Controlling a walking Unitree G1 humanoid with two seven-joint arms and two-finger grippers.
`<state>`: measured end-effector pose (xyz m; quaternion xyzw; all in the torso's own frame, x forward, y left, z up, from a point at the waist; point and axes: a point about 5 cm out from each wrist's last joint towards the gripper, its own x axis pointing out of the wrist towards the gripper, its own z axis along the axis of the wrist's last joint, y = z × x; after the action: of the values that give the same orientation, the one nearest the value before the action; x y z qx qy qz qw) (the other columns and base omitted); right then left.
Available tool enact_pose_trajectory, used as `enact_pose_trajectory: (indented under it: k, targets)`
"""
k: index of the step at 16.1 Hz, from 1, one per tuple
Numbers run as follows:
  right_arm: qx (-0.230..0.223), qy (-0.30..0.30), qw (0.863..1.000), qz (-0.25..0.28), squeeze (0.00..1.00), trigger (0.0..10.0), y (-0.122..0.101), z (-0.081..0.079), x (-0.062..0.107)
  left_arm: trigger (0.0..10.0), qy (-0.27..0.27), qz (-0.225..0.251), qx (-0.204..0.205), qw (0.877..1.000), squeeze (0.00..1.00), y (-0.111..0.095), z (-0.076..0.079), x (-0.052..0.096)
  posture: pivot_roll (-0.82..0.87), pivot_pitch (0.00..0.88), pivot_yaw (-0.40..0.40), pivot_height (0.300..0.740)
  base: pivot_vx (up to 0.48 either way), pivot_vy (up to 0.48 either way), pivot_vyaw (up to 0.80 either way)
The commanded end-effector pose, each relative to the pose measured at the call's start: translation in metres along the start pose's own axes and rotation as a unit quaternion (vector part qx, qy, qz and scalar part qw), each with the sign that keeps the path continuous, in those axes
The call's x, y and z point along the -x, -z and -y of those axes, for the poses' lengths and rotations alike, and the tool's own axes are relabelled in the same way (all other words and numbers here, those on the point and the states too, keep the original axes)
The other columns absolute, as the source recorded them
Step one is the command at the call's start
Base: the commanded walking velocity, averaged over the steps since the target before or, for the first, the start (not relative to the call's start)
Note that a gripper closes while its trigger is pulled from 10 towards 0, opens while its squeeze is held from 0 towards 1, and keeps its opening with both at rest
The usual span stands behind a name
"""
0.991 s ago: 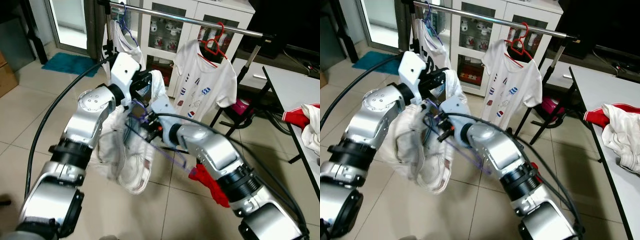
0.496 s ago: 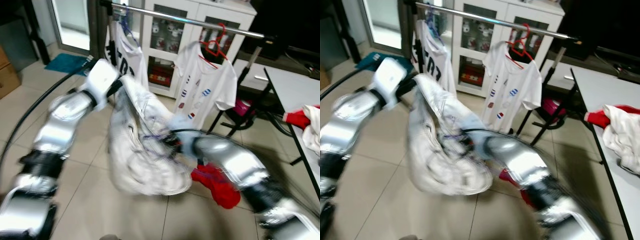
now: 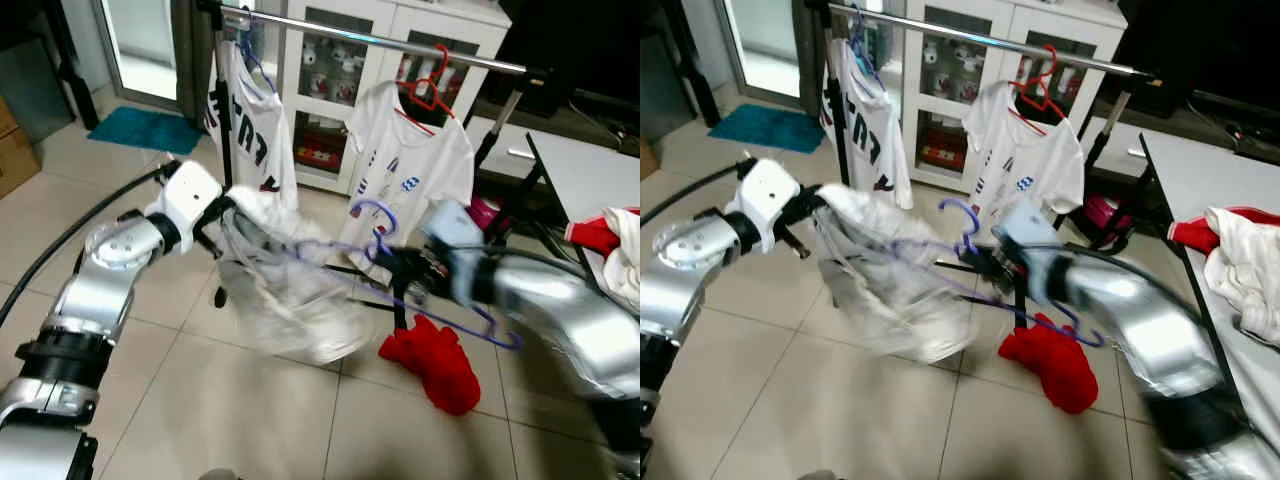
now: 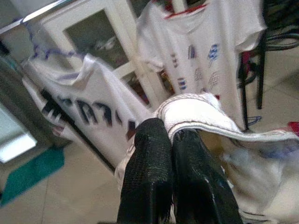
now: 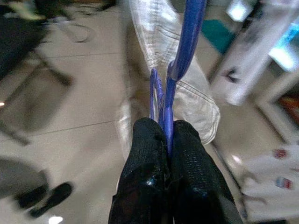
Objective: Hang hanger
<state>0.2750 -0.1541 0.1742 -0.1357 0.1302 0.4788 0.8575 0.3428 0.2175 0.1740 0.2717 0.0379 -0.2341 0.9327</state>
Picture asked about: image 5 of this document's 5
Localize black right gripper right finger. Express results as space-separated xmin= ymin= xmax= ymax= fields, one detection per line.
xmin=169 ymin=120 xmax=243 ymax=224

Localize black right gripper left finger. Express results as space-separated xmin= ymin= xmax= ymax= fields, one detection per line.
xmin=108 ymin=118 xmax=173 ymax=224

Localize beige stitched denim garment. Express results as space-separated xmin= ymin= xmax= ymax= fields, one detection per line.
xmin=119 ymin=0 xmax=221 ymax=145

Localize purple plastic clothes hanger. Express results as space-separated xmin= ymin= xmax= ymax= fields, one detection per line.
xmin=149 ymin=0 xmax=207 ymax=157

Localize white T-shirt with popsicle print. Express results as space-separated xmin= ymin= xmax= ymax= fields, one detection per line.
xmin=240 ymin=143 xmax=299 ymax=221

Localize grey leg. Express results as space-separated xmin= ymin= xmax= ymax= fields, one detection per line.
xmin=0 ymin=155 xmax=49 ymax=201

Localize white side desk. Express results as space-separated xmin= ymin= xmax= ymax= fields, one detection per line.
xmin=208 ymin=0 xmax=299 ymax=107

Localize black chair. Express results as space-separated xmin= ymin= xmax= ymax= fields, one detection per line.
xmin=0 ymin=0 xmax=74 ymax=87

